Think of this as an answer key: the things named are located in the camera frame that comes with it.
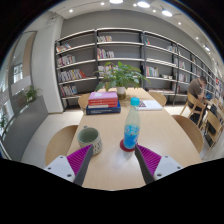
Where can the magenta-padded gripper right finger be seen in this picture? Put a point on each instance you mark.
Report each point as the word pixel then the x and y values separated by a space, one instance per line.
pixel 165 166

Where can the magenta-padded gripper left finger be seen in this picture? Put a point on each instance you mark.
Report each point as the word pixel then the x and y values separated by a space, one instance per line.
pixel 63 166

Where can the clear blue-capped water bottle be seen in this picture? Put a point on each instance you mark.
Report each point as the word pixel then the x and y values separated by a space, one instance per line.
pixel 132 130

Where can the green spotted ceramic mug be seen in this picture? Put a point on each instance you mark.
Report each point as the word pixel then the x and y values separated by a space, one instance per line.
pixel 91 140

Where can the flat round red coaster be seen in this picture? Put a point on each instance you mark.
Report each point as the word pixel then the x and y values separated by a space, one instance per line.
pixel 123 147

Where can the white flat book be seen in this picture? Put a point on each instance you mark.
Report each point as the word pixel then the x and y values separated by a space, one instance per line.
pixel 151 105

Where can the blue hardcover book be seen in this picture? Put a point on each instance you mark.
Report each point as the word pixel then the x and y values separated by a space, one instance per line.
pixel 103 110

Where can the red hardcover book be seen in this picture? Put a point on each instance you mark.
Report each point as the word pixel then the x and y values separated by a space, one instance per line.
pixel 102 102

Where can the potted plant by window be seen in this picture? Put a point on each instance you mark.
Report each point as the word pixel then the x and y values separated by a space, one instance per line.
pixel 30 94

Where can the pink hardcover book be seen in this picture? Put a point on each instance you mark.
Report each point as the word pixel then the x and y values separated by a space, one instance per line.
pixel 102 95

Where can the person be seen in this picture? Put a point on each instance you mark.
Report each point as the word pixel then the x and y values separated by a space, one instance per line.
pixel 195 90

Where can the green potted table plant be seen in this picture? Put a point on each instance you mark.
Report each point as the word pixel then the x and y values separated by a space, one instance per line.
pixel 121 75

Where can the ceiling spot lights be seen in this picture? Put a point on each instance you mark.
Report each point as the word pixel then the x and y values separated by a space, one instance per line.
pixel 143 4

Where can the grey wall shelf unit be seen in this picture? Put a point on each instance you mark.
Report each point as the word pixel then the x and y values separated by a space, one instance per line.
pixel 123 50

